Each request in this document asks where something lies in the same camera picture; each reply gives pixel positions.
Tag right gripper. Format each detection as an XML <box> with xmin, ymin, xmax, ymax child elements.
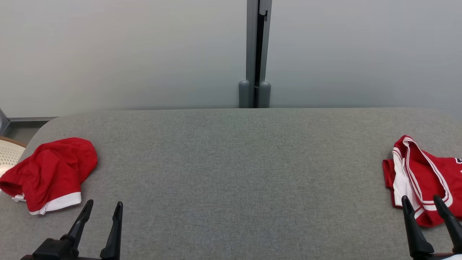
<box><xmin>401</xmin><ymin>195</ymin><xmax>462</xmax><ymax>260</ymax></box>

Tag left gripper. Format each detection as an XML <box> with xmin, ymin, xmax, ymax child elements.
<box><xmin>20</xmin><ymin>199</ymin><xmax>124</xmax><ymax>260</ymax></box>

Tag red garment with white stripes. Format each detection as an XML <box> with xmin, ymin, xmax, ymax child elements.
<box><xmin>383</xmin><ymin>135</ymin><xmax>462</xmax><ymax>228</ymax></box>

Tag red shorts with white waistband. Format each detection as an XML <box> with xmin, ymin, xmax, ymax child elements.
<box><xmin>0</xmin><ymin>137</ymin><xmax>98</xmax><ymax>216</ymax></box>

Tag white perforated laundry basket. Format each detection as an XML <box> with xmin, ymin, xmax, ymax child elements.
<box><xmin>0</xmin><ymin>136</ymin><xmax>28</xmax><ymax>178</ymax></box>

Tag grey partition corner post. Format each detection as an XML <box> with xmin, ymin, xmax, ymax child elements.
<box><xmin>0</xmin><ymin>108</ymin><xmax>11</xmax><ymax>136</ymax></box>

